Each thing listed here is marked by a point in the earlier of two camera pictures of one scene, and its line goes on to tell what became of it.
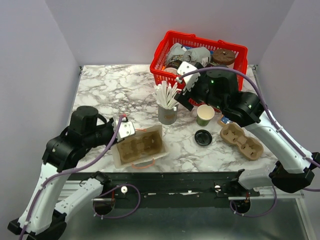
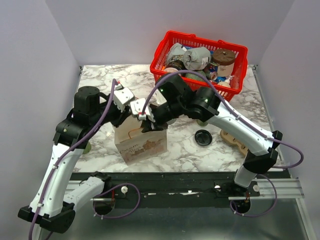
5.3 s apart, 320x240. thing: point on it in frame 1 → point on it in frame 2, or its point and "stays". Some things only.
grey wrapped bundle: [201, 54] stays
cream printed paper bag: [141, 162] → [133, 144]
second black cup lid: [203, 137] stays
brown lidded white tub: [223, 56] stays
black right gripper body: [200, 91] → [161, 115]
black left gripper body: [104, 135] → [114, 115]
